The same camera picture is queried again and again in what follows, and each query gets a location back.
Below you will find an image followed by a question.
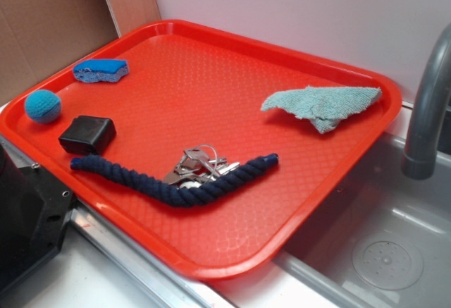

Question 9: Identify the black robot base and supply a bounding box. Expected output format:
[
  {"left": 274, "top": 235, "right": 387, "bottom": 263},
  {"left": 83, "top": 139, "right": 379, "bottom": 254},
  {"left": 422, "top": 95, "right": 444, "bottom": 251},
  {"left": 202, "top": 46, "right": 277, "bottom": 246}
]
[{"left": 1, "top": 148, "right": 75, "bottom": 295}]

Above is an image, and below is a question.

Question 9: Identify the light blue cloth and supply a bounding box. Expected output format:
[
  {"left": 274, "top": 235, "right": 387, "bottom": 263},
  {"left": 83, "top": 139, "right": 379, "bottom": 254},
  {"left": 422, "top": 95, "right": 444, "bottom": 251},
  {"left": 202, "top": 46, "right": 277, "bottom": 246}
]
[{"left": 261, "top": 86, "right": 383, "bottom": 134}]

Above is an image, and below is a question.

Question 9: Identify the red plastic tray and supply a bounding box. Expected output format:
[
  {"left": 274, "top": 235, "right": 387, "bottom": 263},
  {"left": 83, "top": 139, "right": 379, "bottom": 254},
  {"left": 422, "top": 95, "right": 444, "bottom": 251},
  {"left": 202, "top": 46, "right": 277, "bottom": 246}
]
[{"left": 1, "top": 20, "right": 402, "bottom": 280}]

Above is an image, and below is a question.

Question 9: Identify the silver key bunch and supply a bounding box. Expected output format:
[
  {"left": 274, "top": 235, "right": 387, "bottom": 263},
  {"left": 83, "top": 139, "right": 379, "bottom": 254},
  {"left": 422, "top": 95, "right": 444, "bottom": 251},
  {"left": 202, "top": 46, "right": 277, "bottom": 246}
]
[{"left": 163, "top": 144, "right": 240, "bottom": 189}]

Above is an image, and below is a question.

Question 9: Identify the blue sponge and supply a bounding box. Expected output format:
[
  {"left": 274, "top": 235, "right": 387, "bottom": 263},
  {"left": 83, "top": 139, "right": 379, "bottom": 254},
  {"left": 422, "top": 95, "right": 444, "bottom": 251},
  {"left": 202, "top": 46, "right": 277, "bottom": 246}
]
[{"left": 73, "top": 58, "right": 130, "bottom": 83}]

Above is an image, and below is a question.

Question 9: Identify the black rectangular box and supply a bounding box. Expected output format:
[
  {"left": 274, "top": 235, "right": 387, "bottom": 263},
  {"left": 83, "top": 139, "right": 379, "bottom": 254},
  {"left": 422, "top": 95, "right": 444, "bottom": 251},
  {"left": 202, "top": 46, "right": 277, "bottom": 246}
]
[{"left": 58, "top": 115, "right": 116, "bottom": 155}]

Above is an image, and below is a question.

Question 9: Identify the blue crocheted ball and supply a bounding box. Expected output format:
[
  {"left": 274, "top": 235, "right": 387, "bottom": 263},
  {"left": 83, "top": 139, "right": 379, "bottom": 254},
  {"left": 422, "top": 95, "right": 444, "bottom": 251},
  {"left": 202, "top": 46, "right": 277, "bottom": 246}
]
[{"left": 24, "top": 90, "right": 62, "bottom": 124}]

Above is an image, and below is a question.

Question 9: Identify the grey sink basin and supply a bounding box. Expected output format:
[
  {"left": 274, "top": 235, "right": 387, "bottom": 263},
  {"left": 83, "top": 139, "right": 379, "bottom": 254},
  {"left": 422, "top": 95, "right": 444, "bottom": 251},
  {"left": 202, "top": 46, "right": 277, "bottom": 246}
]
[{"left": 276, "top": 135, "right": 450, "bottom": 307}]

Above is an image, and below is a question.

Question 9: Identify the grey faucet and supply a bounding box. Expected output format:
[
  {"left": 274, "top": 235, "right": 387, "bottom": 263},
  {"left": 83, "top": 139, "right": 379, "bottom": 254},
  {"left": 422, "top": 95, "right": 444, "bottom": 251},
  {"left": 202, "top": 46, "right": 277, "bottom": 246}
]
[{"left": 402, "top": 26, "right": 450, "bottom": 180}]

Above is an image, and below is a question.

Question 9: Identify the round sink drain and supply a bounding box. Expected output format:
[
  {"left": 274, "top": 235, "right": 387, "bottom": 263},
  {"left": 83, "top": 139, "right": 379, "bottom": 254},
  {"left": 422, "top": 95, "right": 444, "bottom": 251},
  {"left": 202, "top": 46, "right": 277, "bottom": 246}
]
[{"left": 352, "top": 232, "right": 424, "bottom": 290}]

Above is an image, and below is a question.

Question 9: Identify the brown cardboard panel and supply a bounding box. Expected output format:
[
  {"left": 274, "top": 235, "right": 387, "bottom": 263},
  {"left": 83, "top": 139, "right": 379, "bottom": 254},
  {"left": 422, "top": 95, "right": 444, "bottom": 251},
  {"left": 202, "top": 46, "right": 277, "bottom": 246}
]
[{"left": 1, "top": 0, "right": 160, "bottom": 104}]

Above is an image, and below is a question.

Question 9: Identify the dark blue rope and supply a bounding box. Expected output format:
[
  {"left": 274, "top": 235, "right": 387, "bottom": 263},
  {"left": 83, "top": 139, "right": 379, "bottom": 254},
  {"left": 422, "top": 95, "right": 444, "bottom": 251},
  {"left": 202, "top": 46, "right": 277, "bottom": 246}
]
[{"left": 70, "top": 152, "right": 280, "bottom": 209}]

